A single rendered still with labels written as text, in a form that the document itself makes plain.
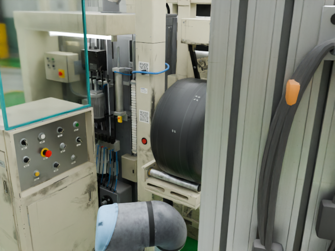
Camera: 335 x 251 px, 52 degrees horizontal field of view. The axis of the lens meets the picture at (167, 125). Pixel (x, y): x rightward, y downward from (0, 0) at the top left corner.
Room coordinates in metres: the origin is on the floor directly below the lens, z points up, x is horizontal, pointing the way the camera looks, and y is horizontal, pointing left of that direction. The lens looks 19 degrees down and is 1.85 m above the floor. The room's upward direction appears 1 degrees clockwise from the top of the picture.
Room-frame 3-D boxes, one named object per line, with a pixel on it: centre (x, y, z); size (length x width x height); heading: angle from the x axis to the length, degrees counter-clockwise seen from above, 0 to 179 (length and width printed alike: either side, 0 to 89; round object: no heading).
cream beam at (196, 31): (2.07, -0.39, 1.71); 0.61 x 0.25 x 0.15; 56
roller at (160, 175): (1.77, -0.04, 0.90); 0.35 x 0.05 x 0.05; 56
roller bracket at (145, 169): (1.99, 0.03, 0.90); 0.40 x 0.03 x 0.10; 146
